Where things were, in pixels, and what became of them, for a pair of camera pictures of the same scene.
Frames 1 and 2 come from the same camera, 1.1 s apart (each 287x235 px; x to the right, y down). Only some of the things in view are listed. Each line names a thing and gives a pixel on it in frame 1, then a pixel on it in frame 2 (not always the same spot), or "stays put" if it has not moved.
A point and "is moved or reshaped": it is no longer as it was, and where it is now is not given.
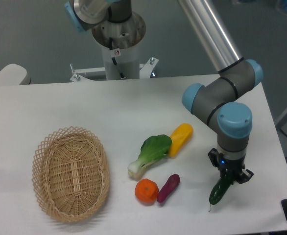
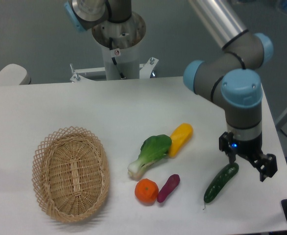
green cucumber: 219,189 is moved or reshaped
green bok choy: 153,149 stays put
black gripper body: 232,167 → 251,149
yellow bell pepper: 181,136 stays put
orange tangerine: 146,192 stays put
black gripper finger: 224,174 → 232,157
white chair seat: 11,75 stays put
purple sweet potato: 170,185 stays put
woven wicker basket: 71,174 stays put
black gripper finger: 246,175 → 266,164
